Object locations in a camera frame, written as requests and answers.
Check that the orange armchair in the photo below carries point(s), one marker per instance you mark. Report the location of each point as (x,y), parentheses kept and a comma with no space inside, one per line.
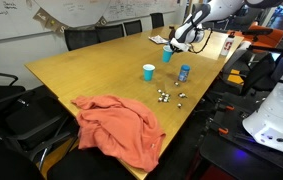
(271,39)

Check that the brown bunting banner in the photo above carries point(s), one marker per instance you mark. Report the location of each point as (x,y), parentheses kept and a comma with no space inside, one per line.
(42,15)

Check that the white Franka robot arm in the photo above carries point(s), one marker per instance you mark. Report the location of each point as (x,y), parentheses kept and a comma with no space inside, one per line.
(274,113)

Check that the black chair backrest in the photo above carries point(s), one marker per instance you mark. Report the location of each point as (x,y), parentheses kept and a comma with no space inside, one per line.
(4,163)

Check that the black chair chrome legs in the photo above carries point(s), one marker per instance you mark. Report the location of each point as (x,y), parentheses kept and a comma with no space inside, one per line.
(31,123)

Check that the black swivel chair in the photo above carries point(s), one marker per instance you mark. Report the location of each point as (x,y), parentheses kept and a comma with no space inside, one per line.
(257,73)

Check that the small brown bottle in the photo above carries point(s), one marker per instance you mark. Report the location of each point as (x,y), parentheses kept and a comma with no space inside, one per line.
(171,33)

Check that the blue lid labelled jar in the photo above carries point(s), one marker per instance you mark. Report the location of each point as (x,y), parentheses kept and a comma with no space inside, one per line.
(184,74)

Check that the white bottle red logo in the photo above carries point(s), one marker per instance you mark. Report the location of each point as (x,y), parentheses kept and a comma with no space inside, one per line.
(227,45)

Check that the wall whiteboard with writing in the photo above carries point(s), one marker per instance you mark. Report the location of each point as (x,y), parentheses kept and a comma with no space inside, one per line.
(7,23)

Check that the black stereo camera bar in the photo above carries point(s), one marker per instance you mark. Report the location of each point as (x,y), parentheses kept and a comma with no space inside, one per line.
(257,32)

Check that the orange crumpled cloth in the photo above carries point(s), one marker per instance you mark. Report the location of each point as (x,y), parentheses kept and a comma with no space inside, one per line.
(121,130)

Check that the black mesh office chair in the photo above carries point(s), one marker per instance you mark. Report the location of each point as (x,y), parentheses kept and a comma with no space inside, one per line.
(81,38)
(133,26)
(110,32)
(157,20)

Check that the teal plastic cup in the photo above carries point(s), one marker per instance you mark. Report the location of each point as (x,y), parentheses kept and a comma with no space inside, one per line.
(167,56)
(148,73)

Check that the black armrest office chair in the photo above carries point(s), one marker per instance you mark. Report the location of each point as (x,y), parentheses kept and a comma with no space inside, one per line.
(4,93)

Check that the silver sweet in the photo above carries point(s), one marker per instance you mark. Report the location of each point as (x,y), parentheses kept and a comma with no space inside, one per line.
(166,99)
(182,95)
(176,83)
(179,105)
(163,94)
(160,99)
(159,90)

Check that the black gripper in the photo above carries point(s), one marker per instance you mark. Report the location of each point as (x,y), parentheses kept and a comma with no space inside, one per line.
(173,43)

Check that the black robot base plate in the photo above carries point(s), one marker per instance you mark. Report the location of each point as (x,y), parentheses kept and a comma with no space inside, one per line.
(234,160)

